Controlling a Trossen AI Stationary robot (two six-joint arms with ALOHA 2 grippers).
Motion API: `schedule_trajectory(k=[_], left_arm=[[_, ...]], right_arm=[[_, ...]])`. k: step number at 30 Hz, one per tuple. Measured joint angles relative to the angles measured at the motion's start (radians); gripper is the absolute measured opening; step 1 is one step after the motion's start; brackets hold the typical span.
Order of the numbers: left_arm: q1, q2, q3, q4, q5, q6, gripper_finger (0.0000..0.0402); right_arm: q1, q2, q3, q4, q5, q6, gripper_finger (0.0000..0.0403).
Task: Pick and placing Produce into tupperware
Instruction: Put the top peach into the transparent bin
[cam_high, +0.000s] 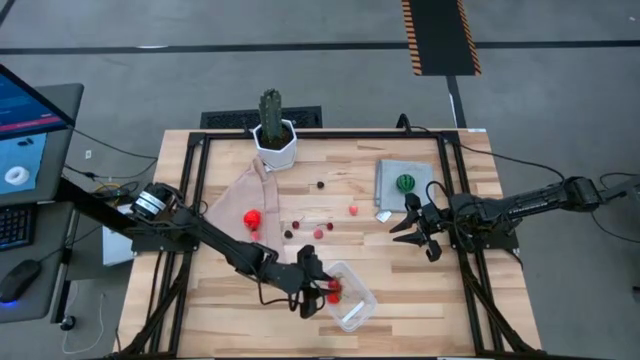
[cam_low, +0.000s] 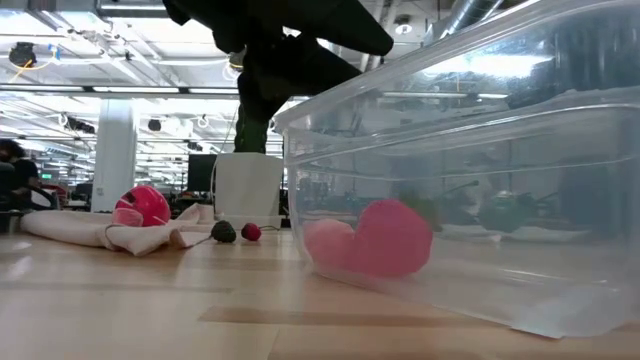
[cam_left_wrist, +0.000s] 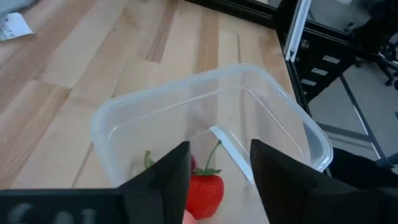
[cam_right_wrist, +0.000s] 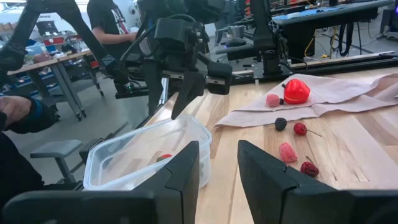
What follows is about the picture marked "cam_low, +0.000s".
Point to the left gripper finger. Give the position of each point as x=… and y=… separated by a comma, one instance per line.
x=290, y=70
x=345, y=27

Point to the red cherry toy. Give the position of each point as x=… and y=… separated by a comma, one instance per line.
x=251, y=232

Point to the blackberry toy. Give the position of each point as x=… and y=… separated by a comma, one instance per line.
x=223, y=232

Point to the red strawberry toy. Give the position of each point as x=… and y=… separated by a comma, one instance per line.
x=392, y=242

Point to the clear plastic tupperware container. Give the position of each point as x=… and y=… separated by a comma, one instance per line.
x=475, y=280

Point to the tall green cactus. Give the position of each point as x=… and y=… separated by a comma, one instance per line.
x=250, y=137

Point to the white angular plant pot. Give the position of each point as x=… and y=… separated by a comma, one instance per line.
x=247, y=185

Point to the black background monitor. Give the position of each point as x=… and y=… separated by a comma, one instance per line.
x=201, y=172

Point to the white building pillar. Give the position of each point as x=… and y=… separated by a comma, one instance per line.
x=115, y=160

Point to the black ceiling device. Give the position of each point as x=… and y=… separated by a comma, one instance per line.
x=22, y=54

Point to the person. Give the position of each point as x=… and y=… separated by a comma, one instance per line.
x=17, y=170

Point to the beige cloth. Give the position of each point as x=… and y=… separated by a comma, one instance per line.
x=65, y=227

